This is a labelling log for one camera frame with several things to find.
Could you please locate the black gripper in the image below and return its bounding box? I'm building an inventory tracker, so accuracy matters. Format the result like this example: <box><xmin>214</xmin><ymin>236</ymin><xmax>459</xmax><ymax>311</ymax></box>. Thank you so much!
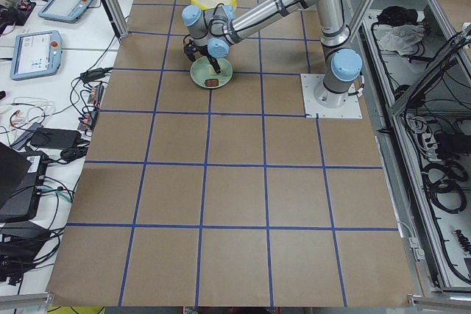
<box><xmin>183</xmin><ymin>36</ymin><xmax>221</xmax><ymax>74</ymax></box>

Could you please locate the brown steamed bun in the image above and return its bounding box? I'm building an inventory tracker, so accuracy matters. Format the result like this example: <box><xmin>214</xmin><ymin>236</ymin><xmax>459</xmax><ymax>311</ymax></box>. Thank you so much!
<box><xmin>205</xmin><ymin>79</ymin><xmax>219</xmax><ymax>88</ymax></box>

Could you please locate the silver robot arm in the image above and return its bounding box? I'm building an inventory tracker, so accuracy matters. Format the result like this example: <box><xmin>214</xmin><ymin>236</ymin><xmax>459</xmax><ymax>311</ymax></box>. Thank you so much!
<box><xmin>181</xmin><ymin>0</ymin><xmax>363</xmax><ymax>108</ymax></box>

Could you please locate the light green plate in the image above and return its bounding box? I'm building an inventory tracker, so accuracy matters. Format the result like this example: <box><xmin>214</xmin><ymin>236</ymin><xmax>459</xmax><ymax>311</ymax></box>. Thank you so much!
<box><xmin>190</xmin><ymin>57</ymin><xmax>233</xmax><ymax>89</ymax></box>

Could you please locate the blue teach pendant far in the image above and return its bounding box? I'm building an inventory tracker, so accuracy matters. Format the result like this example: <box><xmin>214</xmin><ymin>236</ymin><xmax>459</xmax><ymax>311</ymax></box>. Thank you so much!
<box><xmin>38</xmin><ymin>0</ymin><xmax>93</xmax><ymax>23</ymax></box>

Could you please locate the blue teach pendant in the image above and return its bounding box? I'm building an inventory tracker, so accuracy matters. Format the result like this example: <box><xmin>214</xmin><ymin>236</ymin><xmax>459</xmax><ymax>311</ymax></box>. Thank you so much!
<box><xmin>10</xmin><ymin>30</ymin><xmax>63</xmax><ymax>81</ymax></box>
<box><xmin>38</xmin><ymin>0</ymin><xmax>93</xmax><ymax>23</ymax></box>

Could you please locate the black power adapter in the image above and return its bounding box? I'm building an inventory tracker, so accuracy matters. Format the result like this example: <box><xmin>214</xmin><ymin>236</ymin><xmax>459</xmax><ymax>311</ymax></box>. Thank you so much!
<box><xmin>30</xmin><ymin>127</ymin><xmax>81</xmax><ymax>149</ymax></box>

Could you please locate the blue teach pendant near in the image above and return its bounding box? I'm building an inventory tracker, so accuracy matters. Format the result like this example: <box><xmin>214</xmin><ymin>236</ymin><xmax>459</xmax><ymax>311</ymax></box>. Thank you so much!
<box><xmin>10</xmin><ymin>30</ymin><xmax>63</xmax><ymax>81</ymax></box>

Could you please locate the white crumpled cloth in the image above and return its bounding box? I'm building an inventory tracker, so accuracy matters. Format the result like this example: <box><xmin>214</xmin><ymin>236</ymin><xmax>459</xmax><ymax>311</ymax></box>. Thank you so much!
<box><xmin>378</xmin><ymin>24</ymin><xmax>425</xmax><ymax>56</ymax></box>

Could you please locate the black laptop computer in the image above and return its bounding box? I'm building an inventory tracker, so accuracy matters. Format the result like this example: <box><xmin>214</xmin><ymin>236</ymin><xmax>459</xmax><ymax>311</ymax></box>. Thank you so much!
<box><xmin>1</xmin><ymin>143</ymin><xmax>46</xmax><ymax>223</ymax></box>

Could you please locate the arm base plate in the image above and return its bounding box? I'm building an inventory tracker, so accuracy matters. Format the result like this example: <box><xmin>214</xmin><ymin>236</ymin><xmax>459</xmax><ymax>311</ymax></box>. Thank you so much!
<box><xmin>300</xmin><ymin>74</ymin><xmax>362</xmax><ymax>119</ymax></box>

